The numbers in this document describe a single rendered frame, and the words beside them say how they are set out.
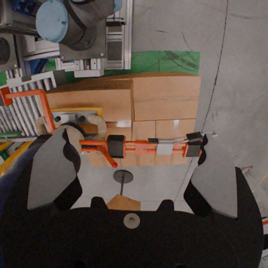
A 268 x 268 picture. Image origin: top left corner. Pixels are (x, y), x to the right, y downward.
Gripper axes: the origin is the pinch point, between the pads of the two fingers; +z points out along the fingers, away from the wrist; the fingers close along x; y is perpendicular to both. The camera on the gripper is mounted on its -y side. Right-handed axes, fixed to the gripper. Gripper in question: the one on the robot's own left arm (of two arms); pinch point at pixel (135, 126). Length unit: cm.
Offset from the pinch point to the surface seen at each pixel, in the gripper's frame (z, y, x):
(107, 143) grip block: 32.3, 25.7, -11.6
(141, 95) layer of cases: 98, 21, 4
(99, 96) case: 58, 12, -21
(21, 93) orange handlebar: 33, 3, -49
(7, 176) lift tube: 3.9, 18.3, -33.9
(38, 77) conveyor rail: 93, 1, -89
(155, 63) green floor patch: 152, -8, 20
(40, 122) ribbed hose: 39, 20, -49
